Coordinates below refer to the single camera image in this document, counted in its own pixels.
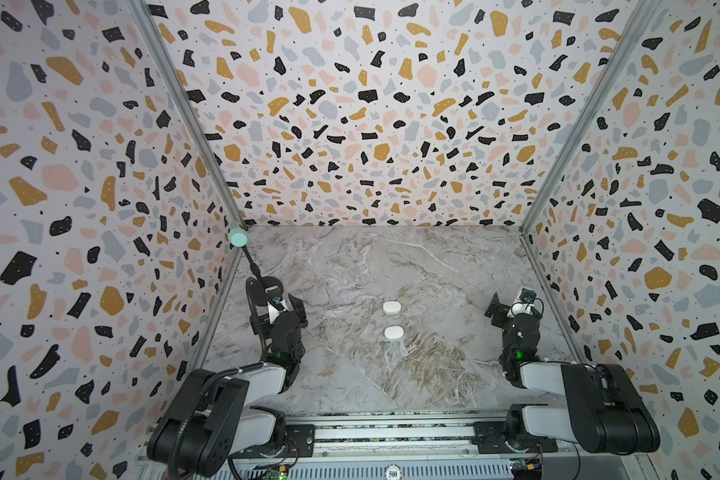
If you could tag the white earbud charging case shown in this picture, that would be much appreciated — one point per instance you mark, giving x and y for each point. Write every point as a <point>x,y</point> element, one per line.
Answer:
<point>392,307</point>

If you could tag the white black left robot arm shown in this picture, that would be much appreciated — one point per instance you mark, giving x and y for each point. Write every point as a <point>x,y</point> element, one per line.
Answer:
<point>215,417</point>

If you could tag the black stand with green ball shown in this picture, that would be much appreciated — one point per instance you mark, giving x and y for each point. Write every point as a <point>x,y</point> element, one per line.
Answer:
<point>239,238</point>

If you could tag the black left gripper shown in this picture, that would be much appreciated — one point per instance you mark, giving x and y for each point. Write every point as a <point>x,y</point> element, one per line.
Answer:
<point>298,312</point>

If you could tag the aluminium corner frame post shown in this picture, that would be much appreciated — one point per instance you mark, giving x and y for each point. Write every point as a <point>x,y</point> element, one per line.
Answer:
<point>639,21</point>
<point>150,34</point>

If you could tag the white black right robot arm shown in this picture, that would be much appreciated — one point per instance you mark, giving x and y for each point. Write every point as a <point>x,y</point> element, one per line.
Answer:
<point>603,412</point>

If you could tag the aluminium corner frame post left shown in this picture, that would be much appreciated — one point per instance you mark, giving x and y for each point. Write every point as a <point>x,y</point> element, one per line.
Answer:
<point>150,34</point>

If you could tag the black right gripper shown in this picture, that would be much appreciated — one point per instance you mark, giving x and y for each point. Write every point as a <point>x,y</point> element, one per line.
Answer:
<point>503,309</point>

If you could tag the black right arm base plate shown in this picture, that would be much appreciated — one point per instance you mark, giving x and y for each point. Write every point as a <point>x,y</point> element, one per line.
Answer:
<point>494,437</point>

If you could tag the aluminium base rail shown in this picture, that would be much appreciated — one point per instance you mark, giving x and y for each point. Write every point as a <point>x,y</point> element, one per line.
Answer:
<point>430,445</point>

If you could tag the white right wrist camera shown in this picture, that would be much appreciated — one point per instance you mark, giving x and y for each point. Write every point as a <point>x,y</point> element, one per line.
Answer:
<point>524,303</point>

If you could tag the aluminium corner frame post right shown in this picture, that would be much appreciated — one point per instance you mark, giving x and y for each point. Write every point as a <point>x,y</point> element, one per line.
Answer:
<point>639,21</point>

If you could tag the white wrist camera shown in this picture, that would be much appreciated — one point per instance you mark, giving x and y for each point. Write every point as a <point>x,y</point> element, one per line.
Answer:
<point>524,303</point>
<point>276,304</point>

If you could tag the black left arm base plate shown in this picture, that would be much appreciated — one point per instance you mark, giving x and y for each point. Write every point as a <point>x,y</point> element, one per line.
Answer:
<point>291,440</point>

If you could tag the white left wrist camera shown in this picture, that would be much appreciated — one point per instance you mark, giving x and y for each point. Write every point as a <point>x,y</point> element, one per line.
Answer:
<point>276,304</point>

